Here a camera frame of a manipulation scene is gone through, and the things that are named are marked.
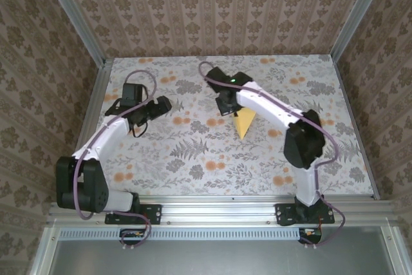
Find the yellow cloth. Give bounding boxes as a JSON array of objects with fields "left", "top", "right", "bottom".
[{"left": 233, "top": 107, "right": 257, "bottom": 140}]

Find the floral patterned table cover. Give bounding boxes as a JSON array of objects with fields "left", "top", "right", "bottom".
[{"left": 79, "top": 57, "right": 376, "bottom": 197}]

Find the small black electronics board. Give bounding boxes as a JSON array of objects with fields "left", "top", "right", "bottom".
[
  {"left": 119, "top": 228, "right": 146, "bottom": 245},
  {"left": 298, "top": 227, "right": 323, "bottom": 244}
]

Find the grey metal panel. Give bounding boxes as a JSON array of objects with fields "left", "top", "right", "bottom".
[{"left": 48, "top": 239, "right": 389, "bottom": 275}]

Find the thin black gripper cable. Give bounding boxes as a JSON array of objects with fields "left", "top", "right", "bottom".
[{"left": 128, "top": 122, "right": 149, "bottom": 138}]

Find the aluminium table side rail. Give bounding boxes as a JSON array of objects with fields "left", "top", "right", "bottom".
[
  {"left": 61, "top": 59, "right": 113, "bottom": 204},
  {"left": 330, "top": 57, "right": 380, "bottom": 200}
]

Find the wide aluminium frame rail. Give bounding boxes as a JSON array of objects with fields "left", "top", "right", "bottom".
[{"left": 46, "top": 200, "right": 398, "bottom": 226}]

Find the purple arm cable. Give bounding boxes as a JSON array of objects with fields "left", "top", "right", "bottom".
[
  {"left": 73, "top": 69, "right": 158, "bottom": 252},
  {"left": 198, "top": 61, "right": 347, "bottom": 250}
]

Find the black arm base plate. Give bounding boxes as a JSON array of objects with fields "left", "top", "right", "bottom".
[
  {"left": 105, "top": 203, "right": 162, "bottom": 225},
  {"left": 275, "top": 203, "right": 335, "bottom": 226}
]

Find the aluminium frame post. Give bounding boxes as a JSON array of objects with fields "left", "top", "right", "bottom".
[
  {"left": 330, "top": 0, "right": 392, "bottom": 62},
  {"left": 40, "top": 0, "right": 109, "bottom": 66}
]

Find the white slotted cable duct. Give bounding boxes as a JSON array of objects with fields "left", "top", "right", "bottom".
[{"left": 59, "top": 228, "right": 323, "bottom": 241}]

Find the short aluminium frame bar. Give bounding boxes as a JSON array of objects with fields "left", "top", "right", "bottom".
[
  {"left": 379, "top": 225, "right": 406, "bottom": 275},
  {"left": 28, "top": 225, "right": 62, "bottom": 275}
]

